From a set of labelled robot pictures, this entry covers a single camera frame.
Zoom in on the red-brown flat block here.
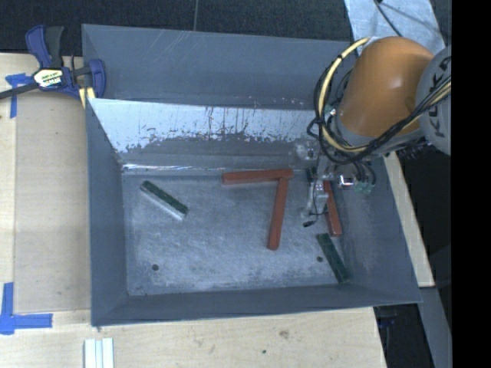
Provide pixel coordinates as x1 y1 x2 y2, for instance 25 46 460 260
322 180 343 238
266 177 290 251
221 168 295 187

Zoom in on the dark green flat block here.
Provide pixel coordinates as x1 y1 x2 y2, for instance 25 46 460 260
139 179 190 222
315 232 351 284

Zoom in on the grey metal bin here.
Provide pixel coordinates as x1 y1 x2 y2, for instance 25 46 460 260
81 23 423 327

